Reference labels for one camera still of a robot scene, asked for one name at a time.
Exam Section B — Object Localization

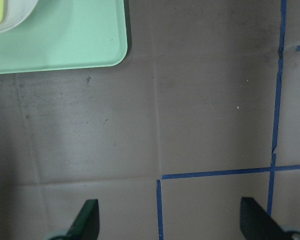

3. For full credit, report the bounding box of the light green tray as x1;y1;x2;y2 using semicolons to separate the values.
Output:
0;0;128;74

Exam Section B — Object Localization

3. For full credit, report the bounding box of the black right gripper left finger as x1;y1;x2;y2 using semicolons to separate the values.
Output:
47;199;100;240

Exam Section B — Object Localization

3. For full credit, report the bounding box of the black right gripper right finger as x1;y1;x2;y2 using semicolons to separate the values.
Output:
239;197;300;240

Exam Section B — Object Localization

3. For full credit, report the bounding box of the white round plate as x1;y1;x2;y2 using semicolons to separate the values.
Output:
0;0;39;34

